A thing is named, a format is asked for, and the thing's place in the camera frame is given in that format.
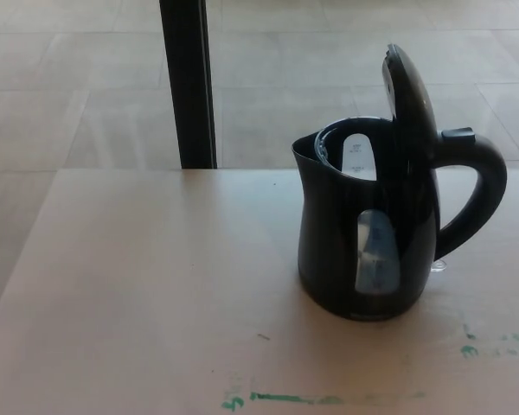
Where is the black vertical post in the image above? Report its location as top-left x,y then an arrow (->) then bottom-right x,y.
158,0 -> 218,169

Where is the black electric kettle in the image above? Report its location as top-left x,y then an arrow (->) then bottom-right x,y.
291,43 -> 509,322

